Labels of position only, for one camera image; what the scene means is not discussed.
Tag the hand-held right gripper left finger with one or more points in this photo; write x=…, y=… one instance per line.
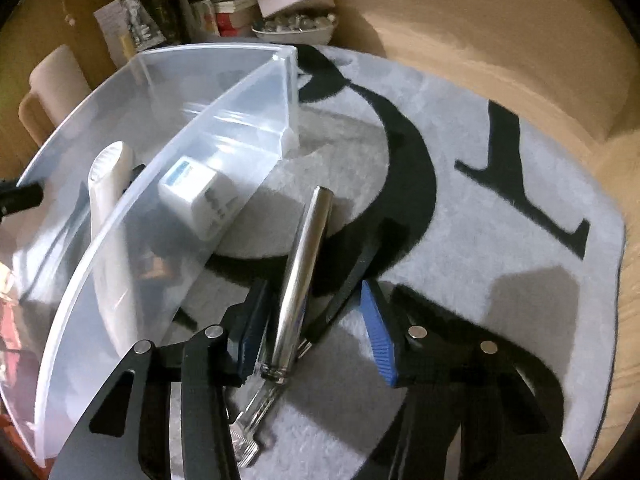
x=252, y=330

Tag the white handheld massager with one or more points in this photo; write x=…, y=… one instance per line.
x=107, y=180

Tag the clear plastic storage box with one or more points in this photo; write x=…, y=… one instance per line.
x=240, y=110

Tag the pink cup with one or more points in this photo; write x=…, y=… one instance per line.
x=52, y=85

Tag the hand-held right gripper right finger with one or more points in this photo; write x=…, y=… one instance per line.
x=380, y=340

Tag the grey rug with black letters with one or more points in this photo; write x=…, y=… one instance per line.
x=475, y=260

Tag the white bowl of pebbles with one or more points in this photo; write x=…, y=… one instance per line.
x=295, y=30

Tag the silver and black metal tool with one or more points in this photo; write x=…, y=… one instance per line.
x=302, y=270

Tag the white paper note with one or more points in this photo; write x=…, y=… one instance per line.
x=112, y=22

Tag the white charger plug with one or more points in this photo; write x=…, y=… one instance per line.
x=192, y=200

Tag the dark wine bottle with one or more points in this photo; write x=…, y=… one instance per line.
x=160, y=15

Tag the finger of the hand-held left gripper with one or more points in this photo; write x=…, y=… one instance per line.
x=22, y=196

